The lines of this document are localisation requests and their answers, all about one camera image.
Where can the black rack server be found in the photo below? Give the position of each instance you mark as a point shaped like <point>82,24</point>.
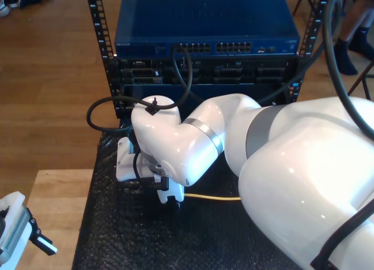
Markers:
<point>233,74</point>

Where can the black perforated rack frame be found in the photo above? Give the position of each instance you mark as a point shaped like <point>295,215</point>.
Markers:
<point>96,24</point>

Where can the blue network switch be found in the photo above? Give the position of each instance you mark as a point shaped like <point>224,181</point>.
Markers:
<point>233,18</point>

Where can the black chair with blue seat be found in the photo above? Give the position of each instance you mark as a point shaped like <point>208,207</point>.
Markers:
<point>299,2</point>

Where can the white shoe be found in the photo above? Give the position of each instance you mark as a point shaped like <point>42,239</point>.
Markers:
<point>3,9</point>

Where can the black rack drawer tray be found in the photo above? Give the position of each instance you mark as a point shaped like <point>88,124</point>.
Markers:
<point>163,90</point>

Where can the black bubble wrap mat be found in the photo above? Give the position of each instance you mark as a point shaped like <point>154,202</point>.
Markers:
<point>175,238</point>

